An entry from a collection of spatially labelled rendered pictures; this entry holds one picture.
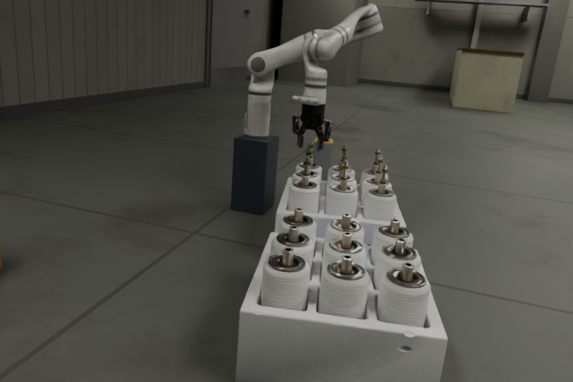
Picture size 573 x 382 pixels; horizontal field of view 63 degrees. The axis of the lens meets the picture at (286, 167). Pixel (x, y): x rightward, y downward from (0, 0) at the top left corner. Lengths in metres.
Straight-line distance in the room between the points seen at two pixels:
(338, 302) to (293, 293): 0.09
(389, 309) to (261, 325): 0.25
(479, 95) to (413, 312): 5.74
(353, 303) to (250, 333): 0.21
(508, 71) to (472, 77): 0.42
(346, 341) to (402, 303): 0.13
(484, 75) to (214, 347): 5.80
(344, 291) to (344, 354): 0.12
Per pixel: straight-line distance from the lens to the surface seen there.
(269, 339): 0.96
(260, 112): 1.81
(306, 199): 1.42
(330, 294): 0.94
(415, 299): 0.94
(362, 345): 0.95
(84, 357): 1.15
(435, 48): 8.99
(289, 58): 1.76
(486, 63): 6.56
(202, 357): 1.12
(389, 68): 9.03
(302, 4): 8.04
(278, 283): 0.93
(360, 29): 1.74
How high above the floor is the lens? 0.68
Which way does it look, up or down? 15 degrees down
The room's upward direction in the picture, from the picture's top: 5 degrees clockwise
